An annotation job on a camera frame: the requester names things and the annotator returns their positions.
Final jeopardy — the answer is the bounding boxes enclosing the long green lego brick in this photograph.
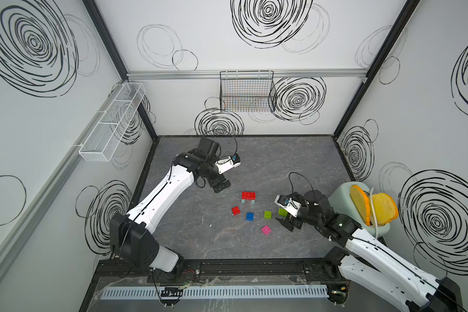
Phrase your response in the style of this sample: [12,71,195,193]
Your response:
[278,208,289,218]

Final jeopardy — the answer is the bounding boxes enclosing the long red lego brick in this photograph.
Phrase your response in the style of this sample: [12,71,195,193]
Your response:
[241,191,257,201]

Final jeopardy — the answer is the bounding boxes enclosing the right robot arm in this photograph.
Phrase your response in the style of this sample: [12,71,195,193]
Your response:
[274,191,464,311]

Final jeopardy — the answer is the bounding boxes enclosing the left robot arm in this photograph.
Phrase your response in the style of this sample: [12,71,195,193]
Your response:
[110,137,240,278]

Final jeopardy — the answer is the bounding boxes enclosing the pink lego brick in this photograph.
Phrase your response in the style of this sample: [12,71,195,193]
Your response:
[261,225,272,235]

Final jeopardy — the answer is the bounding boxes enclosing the small red lego brick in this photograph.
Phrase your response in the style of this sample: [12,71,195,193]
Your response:
[231,206,240,215]

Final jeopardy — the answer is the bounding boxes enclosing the mint green toaster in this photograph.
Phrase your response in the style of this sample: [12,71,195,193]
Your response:
[329,181,391,238]

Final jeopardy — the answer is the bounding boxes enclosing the orange toast slice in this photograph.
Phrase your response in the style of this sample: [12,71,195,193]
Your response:
[350,185,371,226]

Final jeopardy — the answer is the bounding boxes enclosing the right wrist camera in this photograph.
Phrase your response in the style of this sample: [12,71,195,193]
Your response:
[274,195,302,217]

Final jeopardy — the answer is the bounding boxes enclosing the white toaster cable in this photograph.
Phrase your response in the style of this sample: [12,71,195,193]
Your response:
[368,186,380,239]

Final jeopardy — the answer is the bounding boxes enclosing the black wire basket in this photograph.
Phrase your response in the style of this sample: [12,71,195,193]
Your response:
[220,70,276,113]

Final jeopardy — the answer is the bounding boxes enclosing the white wire shelf basket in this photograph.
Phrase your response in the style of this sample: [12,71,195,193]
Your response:
[79,82,145,162]

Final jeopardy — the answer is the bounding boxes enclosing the white slotted cable duct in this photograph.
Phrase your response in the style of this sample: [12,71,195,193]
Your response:
[100,285,329,300]

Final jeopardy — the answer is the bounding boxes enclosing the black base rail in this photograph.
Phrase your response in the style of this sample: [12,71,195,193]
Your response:
[93,258,345,283]

